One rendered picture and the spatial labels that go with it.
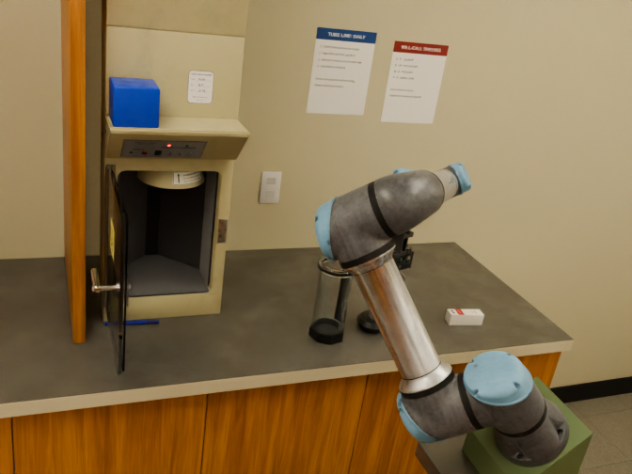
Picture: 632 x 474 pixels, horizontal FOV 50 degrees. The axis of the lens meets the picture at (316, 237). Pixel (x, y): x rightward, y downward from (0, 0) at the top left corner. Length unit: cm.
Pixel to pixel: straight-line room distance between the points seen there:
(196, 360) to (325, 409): 40
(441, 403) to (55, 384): 87
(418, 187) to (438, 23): 120
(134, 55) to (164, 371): 75
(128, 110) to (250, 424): 87
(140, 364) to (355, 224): 72
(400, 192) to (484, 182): 147
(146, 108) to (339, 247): 56
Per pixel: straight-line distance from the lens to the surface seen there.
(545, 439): 146
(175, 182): 177
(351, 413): 197
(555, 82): 275
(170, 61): 166
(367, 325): 194
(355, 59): 228
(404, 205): 126
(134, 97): 156
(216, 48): 168
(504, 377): 135
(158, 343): 182
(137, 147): 163
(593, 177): 306
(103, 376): 171
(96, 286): 153
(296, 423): 191
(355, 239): 128
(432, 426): 140
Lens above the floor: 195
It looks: 24 degrees down
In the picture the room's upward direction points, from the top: 9 degrees clockwise
